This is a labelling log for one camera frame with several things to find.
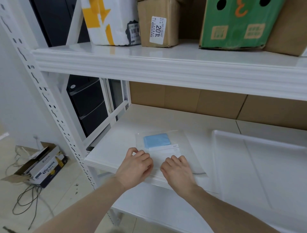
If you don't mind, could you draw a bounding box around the person's left hand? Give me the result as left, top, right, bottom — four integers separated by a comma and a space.
114, 148, 154, 191

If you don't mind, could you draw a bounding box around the person's right hand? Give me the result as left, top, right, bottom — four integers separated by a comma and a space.
160, 155, 200, 198

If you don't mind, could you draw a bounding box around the clear plastic bag with label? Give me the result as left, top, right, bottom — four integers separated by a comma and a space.
135, 129, 208, 178

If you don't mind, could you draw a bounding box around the blue cloth sheet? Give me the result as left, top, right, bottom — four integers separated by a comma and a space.
143, 133, 171, 149

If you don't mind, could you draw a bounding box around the white plastic tray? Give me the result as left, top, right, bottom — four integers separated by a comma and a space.
211, 129, 307, 233

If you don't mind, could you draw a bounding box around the person's left forearm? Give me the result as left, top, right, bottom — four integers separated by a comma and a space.
33, 176, 128, 233

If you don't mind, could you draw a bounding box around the person's right forearm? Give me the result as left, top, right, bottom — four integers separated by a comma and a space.
183, 186, 280, 233

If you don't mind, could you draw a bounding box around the black drawer cabinet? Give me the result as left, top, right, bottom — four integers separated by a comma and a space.
28, 0, 110, 139

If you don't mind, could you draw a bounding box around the brown cardboard back panel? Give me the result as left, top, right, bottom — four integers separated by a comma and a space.
177, 0, 207, 40
129, 81, 307, 131

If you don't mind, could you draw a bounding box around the white and blue beer carton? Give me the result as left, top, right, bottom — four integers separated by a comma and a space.
0, 141, 69, 189

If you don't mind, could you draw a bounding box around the white metal shelving rack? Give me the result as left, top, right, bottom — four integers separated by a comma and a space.
0, 0, 307, 233

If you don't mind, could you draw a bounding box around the brown box with white label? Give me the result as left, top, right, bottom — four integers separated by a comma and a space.
137, 0, 180, 48

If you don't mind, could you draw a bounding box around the green cardboard box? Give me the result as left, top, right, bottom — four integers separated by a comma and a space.
198, 0, 286, 50

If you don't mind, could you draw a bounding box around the white foam package yellow tape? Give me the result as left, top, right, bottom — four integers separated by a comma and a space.
80, 0, 141, 46

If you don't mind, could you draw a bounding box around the tall box with white labels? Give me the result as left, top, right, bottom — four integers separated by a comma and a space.
263, 0, 307, 57

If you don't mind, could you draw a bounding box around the white window frame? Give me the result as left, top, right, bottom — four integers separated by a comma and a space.
99, 78, 132, 120

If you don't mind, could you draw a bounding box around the black cable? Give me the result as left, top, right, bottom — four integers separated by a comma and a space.
12, 185, 43, 231

